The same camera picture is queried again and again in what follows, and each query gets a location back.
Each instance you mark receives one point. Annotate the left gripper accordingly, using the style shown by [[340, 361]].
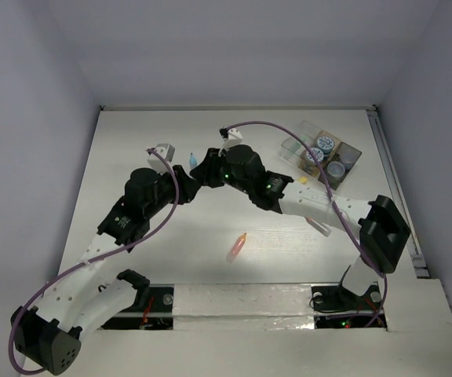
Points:
[[187, 186]]

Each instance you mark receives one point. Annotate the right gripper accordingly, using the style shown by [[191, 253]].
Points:
[[205, 172]]

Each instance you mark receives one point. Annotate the blue highlighter marker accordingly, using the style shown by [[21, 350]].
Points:
[[193, 163]]

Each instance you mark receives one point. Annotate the blue patterned tape roll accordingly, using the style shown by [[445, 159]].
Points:
[[325, 143], [314, 157]]

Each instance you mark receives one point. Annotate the clear jar dark pins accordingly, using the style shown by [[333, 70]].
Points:
[[335, 170], [348, 158]]

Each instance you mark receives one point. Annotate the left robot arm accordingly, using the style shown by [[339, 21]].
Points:
[[52, 325]]

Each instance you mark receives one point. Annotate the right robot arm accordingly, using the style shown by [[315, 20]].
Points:
[[376, 227]]

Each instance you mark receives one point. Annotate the pink orange highlighter marker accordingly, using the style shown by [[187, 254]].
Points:
[[236, 248]]

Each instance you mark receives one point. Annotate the clear plastic container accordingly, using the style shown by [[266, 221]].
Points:
[[291, 149]]

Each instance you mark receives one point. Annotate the orange plastic container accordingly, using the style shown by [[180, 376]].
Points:
[[314, 171]]

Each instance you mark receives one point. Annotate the orange tip clear marker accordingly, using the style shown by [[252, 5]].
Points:
[[319, 227]]

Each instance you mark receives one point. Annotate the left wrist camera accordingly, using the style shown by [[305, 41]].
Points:
[[160, 157]]

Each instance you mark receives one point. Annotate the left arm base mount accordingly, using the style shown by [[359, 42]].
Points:
[[152, 309]]

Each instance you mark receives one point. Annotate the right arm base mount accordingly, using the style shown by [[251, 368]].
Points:
[[337, 307]]

